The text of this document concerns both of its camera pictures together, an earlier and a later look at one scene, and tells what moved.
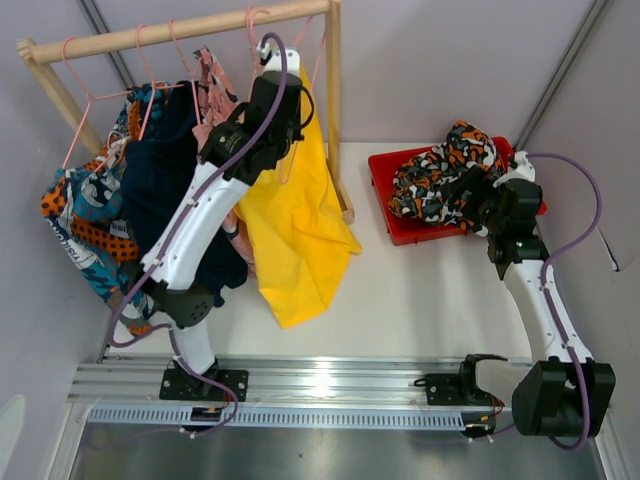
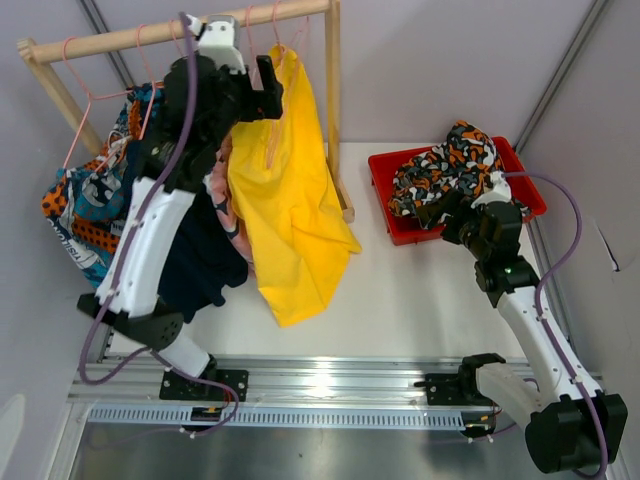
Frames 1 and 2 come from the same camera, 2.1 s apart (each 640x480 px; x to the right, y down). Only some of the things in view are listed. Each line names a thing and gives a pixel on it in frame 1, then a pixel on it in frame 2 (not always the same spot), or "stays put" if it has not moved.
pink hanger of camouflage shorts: (249, 15) -> (275, 25)
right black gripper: (475, 181) -> (452, 203)
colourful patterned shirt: (82, 210) stays put
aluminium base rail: (318, 393) stays put
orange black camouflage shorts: (416, 190) stays put
